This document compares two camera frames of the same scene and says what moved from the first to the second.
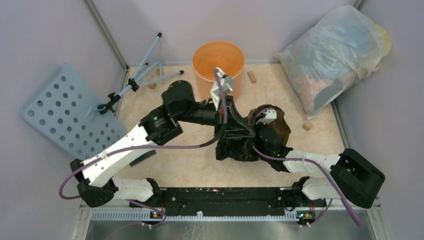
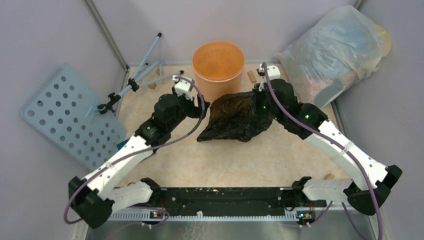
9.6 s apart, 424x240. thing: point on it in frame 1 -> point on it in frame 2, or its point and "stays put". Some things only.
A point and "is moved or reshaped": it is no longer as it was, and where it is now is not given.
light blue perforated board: x=66 y=110 stays put
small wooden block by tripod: x=152 y=86 stays put
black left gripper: x=236 y=126 -> x=199 y=111
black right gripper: x=260 y=124 -> x=257 y=94
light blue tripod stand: x=139 y=79 stays put
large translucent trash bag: x=332 y=54 stays put
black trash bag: x=246 y=149 is moved or reshaped
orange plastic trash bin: x=226 y=55 stays put
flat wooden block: x=251 y=76 stays put
